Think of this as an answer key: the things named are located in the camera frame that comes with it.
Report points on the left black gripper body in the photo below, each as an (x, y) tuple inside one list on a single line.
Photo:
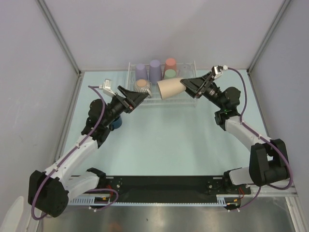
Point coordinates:
[(117, 107)]

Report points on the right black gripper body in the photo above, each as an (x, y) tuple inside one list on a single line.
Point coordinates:
[(212, 92)]

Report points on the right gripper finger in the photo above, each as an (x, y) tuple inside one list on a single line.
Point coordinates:
[(195, 91), (195, 82)]

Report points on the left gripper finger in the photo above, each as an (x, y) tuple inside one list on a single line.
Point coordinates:
[(127, 94), (134, 99)]

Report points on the dark blue ceramic mug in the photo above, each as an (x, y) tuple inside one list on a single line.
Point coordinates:
[(117, 123)]

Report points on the beige plastic cup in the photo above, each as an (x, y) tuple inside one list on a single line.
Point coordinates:
[(170, 87)]

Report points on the green plastic cup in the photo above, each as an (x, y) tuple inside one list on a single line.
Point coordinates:
[(169, 74)]

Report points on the salmon pink plastic cup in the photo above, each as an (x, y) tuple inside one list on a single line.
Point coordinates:
[(170, 64)]

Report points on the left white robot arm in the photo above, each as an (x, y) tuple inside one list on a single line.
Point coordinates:
[(51, 190)]

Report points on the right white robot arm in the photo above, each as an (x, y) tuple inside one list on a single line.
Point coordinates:
[(268, 164)]

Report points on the striped ceramic mug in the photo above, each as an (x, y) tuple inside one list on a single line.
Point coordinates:
[(143, 86)]

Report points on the left lilac plastic cup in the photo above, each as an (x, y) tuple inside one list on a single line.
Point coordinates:
[(141, 72)]

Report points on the tall lilac plastic cup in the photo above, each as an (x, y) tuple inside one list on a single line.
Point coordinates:
[(155, 72)]

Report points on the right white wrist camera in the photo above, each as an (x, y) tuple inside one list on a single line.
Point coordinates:
[(217, 71)]

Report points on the white wire dish rack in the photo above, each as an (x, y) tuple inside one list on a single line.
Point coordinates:
[(180, 99)]

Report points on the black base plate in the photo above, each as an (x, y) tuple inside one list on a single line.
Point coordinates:
[(171, 189)]

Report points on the slotted cable duct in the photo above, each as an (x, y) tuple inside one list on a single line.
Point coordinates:
[(100, 201)]

